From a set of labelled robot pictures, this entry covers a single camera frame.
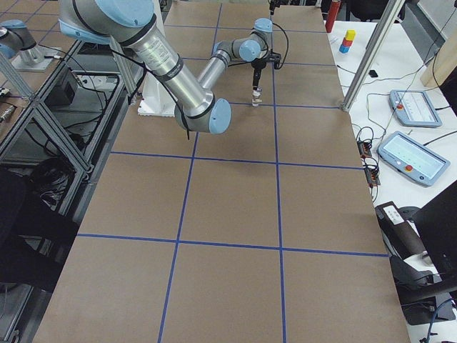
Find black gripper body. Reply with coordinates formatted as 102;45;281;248
269;0;280;10
251;59;266;88

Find brass PPR valve white ends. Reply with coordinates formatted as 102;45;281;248
251;90;262;107

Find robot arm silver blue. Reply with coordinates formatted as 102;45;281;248
59;1;273;134

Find red cylinder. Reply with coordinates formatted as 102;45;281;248
325;0;341;33

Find stacked colour blocks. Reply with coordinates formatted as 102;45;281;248
338;29;356;54

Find orange circuit board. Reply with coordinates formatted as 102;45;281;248
357;140;381;188

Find far teach pendant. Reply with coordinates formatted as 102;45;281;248
389;90;443;128

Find teach pendant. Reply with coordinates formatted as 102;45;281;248
389;90;443;128
378;131;451;187

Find near teach pendant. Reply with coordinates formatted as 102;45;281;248
378;131;451;187

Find black label printer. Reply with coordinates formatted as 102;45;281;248
375;202;426;259

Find black monitor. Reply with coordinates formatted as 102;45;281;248
413;183;456;277

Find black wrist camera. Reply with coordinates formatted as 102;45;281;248
266;51;281;70

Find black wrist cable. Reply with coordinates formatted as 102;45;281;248
267;22;289;69

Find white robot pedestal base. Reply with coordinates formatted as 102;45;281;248
136;0;179;118

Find aluminium frame post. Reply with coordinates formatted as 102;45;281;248
341;0;406;112

